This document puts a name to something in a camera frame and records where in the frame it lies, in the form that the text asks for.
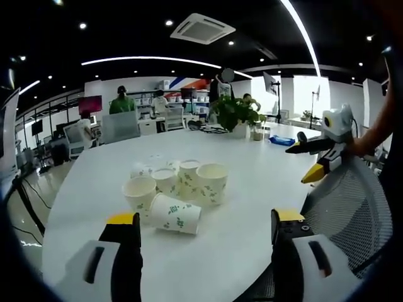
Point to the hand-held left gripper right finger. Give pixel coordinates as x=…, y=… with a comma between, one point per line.
x=310, y=267

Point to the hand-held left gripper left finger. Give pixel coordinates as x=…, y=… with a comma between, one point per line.
x=94, y=270

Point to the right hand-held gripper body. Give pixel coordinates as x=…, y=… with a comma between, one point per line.
x=337, y=121

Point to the group of leaf-print paper cups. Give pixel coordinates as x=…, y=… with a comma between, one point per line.
x=176, y=201

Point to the blue wipes packet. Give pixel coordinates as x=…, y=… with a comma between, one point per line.
x=281, y=140

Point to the grey mesh office chair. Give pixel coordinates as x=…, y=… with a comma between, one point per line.
x=352, y=214

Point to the clear glass jar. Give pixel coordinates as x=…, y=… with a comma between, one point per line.
x=256, y=133

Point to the monitor on black stand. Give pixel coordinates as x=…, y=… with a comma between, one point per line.
x=271, y=83

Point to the green potted plant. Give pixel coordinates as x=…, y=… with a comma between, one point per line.
x=234, y=113

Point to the white round table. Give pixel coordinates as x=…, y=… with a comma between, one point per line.
x=220, y=251

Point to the black items on table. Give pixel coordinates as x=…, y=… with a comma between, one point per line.
x=204, y=126

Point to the white mesh office chair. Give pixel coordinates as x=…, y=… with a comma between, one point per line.
x=74, y=140

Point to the white-framed office chair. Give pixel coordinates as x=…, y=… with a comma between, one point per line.
x=174, y=118

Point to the grey fabric chair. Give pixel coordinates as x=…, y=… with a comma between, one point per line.
x=121, y=127

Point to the white low cabinet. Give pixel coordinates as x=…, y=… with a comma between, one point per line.
x=148, y=127

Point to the white standing board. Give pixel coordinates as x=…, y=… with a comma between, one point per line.
x=9, y=135

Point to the ceiling air conditioner vent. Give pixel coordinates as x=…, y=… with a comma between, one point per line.
x=203, y=29

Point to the red wall screen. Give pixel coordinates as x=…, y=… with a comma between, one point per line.
x=90, y=104

